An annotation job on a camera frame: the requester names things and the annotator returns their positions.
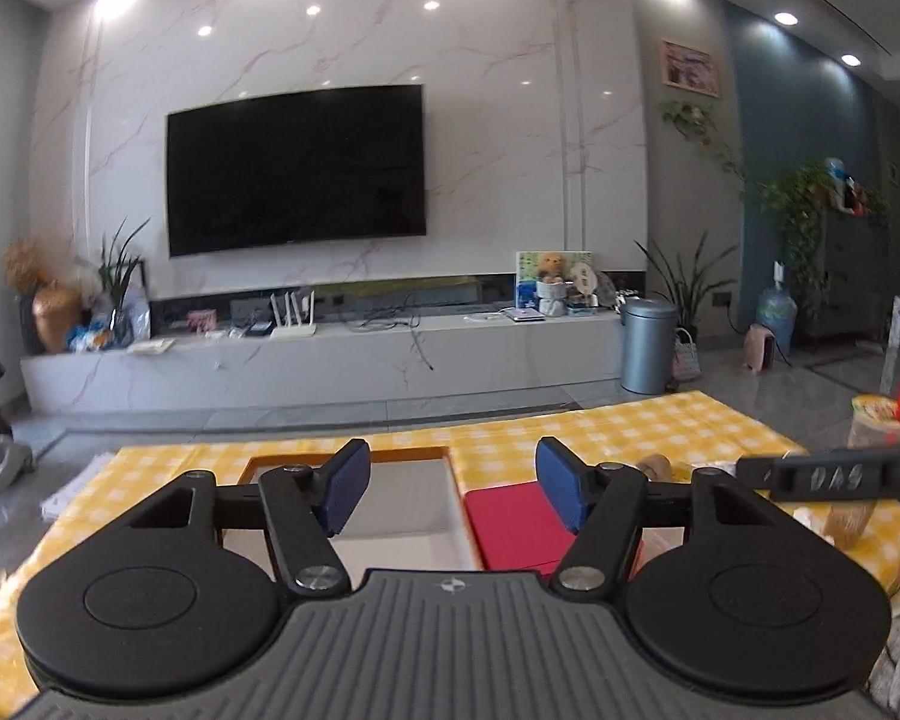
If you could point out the long-leaf potted plant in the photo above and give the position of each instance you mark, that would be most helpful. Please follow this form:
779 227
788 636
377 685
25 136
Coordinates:
682 277

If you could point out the round patterned fan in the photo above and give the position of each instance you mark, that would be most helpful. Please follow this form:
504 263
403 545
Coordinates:
606 289

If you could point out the orchid plant in glass vase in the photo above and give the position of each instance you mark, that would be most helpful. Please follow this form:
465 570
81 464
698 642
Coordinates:
120 277

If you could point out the snack bags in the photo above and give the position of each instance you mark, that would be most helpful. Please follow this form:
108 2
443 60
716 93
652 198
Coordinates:
88 337

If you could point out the bubble tea cup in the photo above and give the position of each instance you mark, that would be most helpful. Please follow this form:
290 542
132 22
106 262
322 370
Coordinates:
874 420

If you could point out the red cloth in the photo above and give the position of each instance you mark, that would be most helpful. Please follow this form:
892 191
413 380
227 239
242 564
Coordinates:
510 532

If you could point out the brown teddy bear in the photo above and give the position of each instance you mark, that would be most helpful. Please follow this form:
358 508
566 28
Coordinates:
550 281

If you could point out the woven striped bag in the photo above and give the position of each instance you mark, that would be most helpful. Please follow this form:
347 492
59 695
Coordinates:
686 360

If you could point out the orange cardboard box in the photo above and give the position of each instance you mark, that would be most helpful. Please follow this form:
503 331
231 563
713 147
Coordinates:
412 510

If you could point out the pale yellow paper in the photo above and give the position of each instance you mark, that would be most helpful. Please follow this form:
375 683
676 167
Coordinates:
150 346

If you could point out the pink space heater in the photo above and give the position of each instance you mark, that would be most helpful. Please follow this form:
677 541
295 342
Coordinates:
757 349

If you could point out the pink tissue box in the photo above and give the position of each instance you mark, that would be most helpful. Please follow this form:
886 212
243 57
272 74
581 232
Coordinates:
204 321

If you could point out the grey pedal trash can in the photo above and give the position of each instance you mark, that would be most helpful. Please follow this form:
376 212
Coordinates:
647 349

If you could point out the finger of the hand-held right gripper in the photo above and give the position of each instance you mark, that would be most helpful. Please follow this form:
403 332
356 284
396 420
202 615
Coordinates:
817 476

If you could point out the blue-grey storage cabinet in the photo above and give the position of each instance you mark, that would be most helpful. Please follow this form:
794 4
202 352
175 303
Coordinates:
859 277

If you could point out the climbing green plant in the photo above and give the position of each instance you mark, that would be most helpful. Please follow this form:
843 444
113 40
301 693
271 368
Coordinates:
795 217

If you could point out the white wifi router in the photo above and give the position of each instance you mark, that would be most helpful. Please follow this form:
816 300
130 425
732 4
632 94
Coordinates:
294 328

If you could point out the wooden framed wall picture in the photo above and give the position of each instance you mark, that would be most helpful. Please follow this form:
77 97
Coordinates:
690 69

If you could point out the white papers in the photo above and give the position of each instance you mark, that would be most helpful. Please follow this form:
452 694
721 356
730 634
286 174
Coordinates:
71 499

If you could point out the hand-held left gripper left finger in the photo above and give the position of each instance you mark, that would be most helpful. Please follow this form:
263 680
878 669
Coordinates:
347 484

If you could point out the dried flower bunch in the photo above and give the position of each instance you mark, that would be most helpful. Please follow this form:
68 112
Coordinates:
26 262

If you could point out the white marble television cabinet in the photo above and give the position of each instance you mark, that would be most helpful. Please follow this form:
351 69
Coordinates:
307 371

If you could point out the golden vase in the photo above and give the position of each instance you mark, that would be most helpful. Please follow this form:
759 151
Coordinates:
56 319

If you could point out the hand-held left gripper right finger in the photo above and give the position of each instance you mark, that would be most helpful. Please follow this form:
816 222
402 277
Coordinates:
561 484

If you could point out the black wall television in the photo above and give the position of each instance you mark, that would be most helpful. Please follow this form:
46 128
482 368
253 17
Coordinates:
292 172

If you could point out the colourful toys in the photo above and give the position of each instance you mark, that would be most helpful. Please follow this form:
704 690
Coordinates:
844 187

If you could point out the yellow checked tablecloth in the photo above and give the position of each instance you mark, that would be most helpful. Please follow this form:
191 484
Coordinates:
532 442

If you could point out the blue water jug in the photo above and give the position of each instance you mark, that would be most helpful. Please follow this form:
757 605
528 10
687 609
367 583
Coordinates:
776 319

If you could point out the silver laptop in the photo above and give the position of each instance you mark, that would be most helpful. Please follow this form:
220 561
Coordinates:
523 313

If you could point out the hanging vine plant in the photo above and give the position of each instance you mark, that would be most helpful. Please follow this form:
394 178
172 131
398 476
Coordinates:
694 124

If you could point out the round wooden hand fan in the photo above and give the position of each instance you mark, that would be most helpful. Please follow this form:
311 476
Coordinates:
583 279

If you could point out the black vase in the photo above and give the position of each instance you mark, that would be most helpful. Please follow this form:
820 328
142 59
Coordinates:
28 326

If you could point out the painted canvas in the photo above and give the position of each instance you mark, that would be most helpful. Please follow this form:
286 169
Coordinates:
526 270

